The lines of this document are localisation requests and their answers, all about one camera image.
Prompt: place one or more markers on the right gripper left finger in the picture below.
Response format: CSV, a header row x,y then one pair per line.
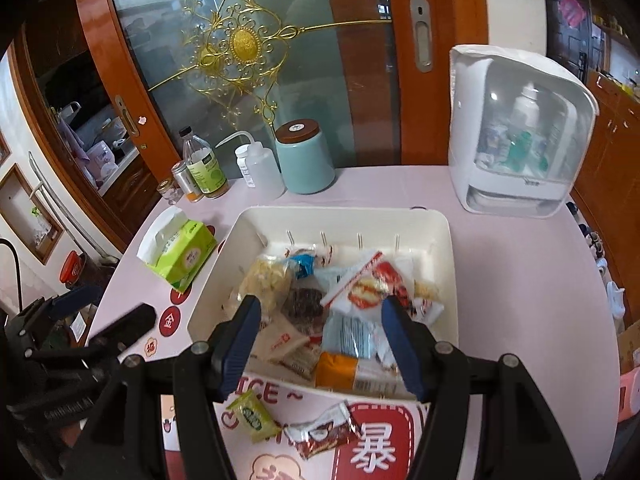
x,y
123,438

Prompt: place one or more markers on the small green candy packet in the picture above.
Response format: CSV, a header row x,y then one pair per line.
x,y
254,417

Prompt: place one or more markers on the dark seaweed snack pack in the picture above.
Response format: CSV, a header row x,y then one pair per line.
x,y
303,309

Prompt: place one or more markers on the small glass jar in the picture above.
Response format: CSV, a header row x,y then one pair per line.
x,y
170,191

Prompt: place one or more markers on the red white snack packet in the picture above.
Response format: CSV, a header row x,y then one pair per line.
x,y
362,290

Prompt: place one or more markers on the pink cartoon table mat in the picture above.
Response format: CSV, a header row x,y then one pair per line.
x,y
525,286

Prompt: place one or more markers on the teal ceramic canister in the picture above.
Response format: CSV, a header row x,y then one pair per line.
x,y
304,157

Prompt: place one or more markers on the orange white snack packet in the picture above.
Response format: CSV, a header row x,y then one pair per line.
x,y
359,376

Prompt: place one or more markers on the clear bottle green label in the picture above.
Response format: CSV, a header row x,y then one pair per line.
x,y
202,163

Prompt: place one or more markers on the white plastic storage bin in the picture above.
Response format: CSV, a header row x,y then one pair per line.
x,y
416,242

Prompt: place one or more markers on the red bucket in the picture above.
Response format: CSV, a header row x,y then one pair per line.
x,y
72,269

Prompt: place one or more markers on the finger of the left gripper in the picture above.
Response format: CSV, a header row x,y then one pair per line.
x,y
125,331
41,315

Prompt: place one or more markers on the light blue printed snack bag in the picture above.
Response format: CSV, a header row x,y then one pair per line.
x,y
350,336

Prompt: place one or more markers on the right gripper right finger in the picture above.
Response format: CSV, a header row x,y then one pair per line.
x,y
519,435

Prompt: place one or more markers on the white squeeze bottle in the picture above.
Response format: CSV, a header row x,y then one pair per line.
x,y
257,165

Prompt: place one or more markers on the small metal can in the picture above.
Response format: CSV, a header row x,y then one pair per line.
x,y
186,182

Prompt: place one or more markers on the yellow noodle snack packet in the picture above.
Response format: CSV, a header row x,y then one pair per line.
x,y
269,279

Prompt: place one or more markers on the brown red candy wrapper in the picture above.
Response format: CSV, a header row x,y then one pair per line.
x,y
333,428

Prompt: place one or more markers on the green tissue pack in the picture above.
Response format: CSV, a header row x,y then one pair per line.
x,y
176,247

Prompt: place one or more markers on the clear cup snack container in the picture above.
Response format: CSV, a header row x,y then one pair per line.
x,y
280,342

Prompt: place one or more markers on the white cosmetics organizer cabinet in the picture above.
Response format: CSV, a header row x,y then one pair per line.
x,y
520,128

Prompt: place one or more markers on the blue candy wrapper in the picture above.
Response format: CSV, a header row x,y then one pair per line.
x,y
302,264

